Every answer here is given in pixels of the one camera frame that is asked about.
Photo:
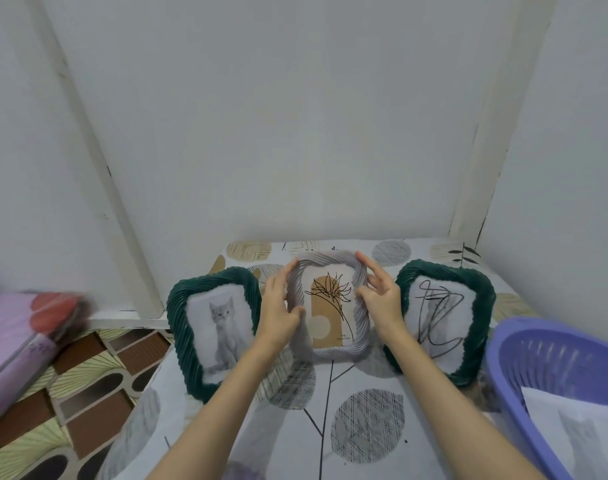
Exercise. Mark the leaf patterned tablecloth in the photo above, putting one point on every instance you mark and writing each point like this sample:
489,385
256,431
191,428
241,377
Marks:
369,419

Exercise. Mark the person's left forearm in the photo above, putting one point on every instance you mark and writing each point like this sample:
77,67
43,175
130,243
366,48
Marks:
214,419

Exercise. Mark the person's right hand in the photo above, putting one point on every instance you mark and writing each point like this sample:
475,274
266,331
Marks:
389,309

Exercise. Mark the person's right forearm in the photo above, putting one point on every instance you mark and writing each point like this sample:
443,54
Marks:
459,419

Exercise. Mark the purple plastic basket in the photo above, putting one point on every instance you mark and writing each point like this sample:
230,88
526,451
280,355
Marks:
548,354

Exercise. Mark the white paper grey drawing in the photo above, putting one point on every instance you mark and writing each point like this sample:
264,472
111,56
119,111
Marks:
583,434
224,324

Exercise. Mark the purple mattress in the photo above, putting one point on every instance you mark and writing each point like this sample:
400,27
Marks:
14,344

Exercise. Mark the person's left hand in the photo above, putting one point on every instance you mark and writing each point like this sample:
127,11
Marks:
276,314

